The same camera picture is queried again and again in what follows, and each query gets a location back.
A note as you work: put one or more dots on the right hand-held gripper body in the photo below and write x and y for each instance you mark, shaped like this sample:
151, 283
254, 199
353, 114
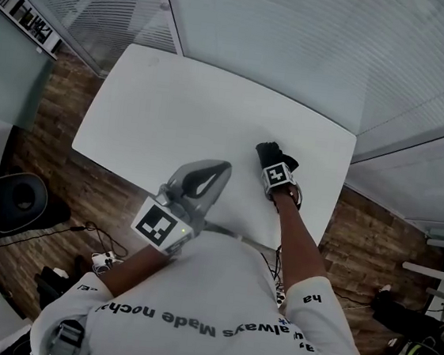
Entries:
277, 175

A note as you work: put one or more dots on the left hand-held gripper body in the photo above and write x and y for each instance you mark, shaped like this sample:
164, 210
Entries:
161, 223

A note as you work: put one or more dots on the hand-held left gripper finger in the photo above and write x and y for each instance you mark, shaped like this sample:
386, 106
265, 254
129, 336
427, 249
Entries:
185, 170
218, 190

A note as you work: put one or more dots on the person's right forearm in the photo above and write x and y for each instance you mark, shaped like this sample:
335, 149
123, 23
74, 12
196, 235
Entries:
298, 245

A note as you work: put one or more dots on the person's left forearm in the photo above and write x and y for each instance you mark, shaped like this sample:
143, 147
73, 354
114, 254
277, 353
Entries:
136, 266

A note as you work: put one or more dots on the white table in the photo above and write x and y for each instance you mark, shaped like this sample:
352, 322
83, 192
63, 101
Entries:
174, 107

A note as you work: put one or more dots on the white power strip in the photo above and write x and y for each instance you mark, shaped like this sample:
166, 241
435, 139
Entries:
105, 261
279, 299

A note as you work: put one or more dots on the white printed t-shirt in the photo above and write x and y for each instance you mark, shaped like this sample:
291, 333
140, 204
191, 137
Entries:
210, 283

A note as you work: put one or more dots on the black bag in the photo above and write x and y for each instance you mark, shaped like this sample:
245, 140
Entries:
52, 286

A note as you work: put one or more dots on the white window blinds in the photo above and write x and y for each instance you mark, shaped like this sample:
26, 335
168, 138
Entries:
86, 2
319, 56

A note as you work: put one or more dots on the black office chair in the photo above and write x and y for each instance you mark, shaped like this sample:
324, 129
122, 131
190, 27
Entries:
20, 201

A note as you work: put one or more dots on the black backpack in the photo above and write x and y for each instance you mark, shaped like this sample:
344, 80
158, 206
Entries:
405, 321

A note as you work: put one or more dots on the white desk frame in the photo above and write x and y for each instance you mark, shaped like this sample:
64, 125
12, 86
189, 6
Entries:
440, 273

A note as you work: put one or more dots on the black-white patterned wall strip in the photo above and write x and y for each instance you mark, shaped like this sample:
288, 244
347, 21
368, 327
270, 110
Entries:
25, 17

